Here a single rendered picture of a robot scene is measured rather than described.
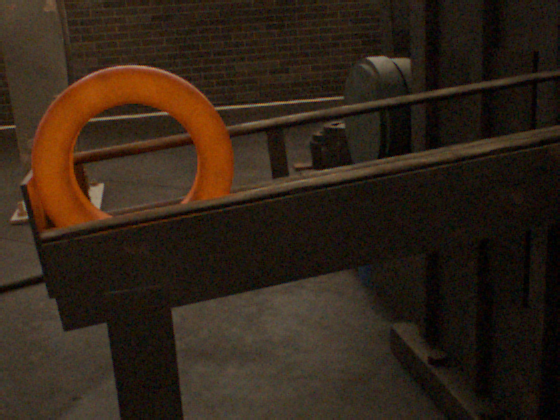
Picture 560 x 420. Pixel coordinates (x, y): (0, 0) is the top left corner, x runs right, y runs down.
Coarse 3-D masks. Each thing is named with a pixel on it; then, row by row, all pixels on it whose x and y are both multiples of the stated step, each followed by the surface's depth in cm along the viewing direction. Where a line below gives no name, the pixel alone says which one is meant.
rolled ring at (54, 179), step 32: (64, 96) 57; (96, 96) 58; (128, 96) 58; (160, 96) 59; (192, 96) 59; (64, 128) 58; (192, 128) 60; (224, 128) 61; (32, 160) 58; (64, 160) 59; (224, 160) 61; (64, 192) 59; (192, 192) 63; (224, 192) 62; (64, 224) 60
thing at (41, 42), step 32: (0, 0) 280; (32, 0) 282; (0, 32) 283; (32, 32) 286; (64, 32) 316; (32, 64) 289; (64, 64) 291; (32, 96) 292; (32, 128) 295; (96, 192) 332
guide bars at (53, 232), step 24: (504, 144) 65; (528, 144) 65; (384, 168) 63; (408, 168) 63; (240, 192) 61; (264, 192) 61; (288, 192) 61; (120, 216) 59; (144, 216) 59; (168, 216) 59; (48, 240) 57
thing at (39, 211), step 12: (24, 180) 57; (24, 192) 56; (36, 192) 59; (24, 204) 56; (36, 204) 58; (36, 216) 57; (48, 216) 63; (36, 228) 57; (48, 228) 62; (36, 240) 57; (48, 276) 58; (48, 288) 58
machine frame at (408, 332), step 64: (448, 0) 123; (512, 0) 103; (448, 64) 124; (512, 64) 103; (448, 128) 127; (512, 128) 105; (448, 256) 136; (512, 256) 110; (448, 320) 140; (512, 320) 114; (448, 384) 131; (512, 384) 117
